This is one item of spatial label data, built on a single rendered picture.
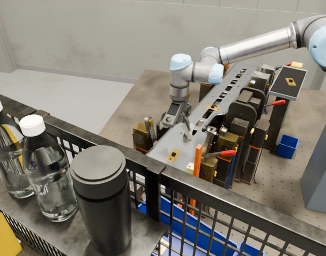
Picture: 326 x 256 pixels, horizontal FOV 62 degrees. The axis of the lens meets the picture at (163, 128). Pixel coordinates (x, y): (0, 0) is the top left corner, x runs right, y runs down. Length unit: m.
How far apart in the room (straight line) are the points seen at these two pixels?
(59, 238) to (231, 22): 3.11
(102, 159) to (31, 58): 4.32
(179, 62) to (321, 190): 0.93
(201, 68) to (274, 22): 2.46
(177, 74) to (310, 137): 1.29
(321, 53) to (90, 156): 0.78
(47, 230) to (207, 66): 0.74
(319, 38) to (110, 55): 3.22
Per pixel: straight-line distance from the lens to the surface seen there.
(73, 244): 0.51
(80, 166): 0.36
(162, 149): 1.29
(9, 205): 0.60
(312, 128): 2.18
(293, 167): 1.80
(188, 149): 1.30
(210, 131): 1.06
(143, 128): 1.34
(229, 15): 3.38
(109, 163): 0.36
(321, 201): 1.58
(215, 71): 1.00
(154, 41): 3.62
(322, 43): 0.97
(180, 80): 1.02
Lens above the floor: 1.86
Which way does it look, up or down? 37 degrees down
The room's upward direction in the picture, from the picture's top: 1 degrees clockwise
